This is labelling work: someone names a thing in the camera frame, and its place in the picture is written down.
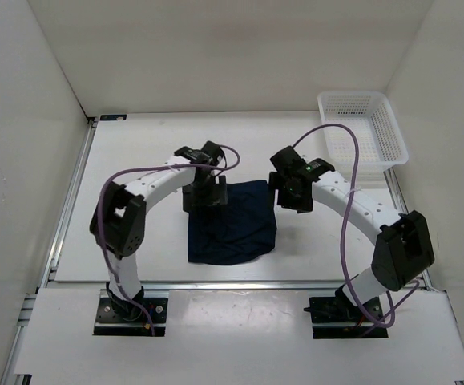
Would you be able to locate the aluminium front rail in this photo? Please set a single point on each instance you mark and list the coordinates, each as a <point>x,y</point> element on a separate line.
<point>226,285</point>

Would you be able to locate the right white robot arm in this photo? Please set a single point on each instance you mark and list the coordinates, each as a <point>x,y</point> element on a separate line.
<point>402,245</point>

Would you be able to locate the blue label sticker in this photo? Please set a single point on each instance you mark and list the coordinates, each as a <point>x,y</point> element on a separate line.
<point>113,117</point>

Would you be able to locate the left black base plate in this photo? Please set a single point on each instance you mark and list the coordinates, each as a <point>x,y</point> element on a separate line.
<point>109,321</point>

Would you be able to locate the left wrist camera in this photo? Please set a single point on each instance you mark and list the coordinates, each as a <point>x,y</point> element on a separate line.
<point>213,154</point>

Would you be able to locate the white plastic basket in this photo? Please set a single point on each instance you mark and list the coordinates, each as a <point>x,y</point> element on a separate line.
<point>370,117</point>

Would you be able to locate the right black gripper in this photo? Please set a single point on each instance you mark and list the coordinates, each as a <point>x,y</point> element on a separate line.
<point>302,204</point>

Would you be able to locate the navy blue shorts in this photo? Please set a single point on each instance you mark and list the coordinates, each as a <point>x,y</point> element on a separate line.
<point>236,233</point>

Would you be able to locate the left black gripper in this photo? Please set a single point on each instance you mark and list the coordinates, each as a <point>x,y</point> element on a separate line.
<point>215,197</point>

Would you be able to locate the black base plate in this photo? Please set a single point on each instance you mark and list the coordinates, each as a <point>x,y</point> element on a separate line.
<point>109,321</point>
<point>332,320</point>

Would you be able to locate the aluminium left rail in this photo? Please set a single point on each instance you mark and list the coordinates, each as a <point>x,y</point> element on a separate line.
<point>51,259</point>

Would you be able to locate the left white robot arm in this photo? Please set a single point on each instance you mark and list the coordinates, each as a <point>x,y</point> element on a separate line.
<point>119,221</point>

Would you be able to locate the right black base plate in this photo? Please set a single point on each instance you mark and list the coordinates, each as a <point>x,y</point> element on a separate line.
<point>332,320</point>

